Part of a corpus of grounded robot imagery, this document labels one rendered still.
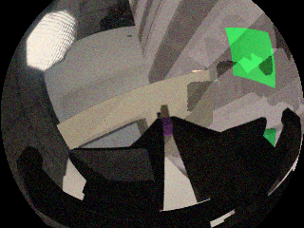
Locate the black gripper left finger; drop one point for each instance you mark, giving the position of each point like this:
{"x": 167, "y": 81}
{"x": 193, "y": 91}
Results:
{"x": 142, "y": 161}

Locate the green square marker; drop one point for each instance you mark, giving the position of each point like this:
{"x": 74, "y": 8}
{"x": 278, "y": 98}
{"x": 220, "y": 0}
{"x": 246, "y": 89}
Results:
{"x": 252, "y": 55}

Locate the beige panel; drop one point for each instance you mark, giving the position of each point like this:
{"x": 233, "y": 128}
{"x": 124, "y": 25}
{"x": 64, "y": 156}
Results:
{"x": 123, "y": 119}

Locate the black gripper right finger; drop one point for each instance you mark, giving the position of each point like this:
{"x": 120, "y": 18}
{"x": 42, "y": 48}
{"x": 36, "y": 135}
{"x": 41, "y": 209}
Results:
{"x": 205, "y": 152}

